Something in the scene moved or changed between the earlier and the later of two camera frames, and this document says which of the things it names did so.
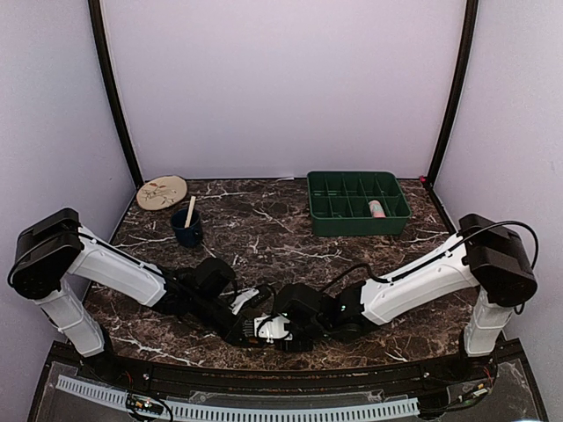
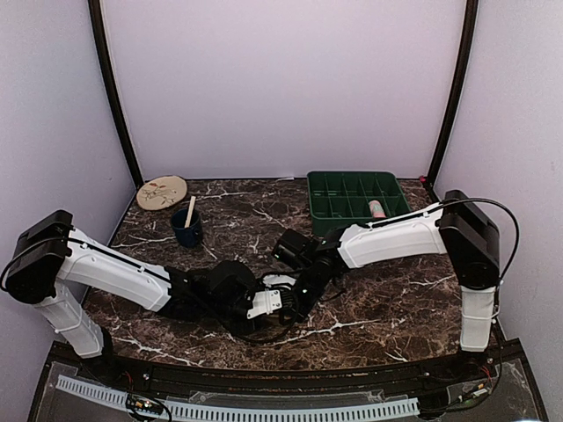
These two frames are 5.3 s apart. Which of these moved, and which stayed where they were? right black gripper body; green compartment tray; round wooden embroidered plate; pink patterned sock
Moved: right black gripper body
Stayed: round wooden embroidered plate; green compartment tray; pink patterned sock
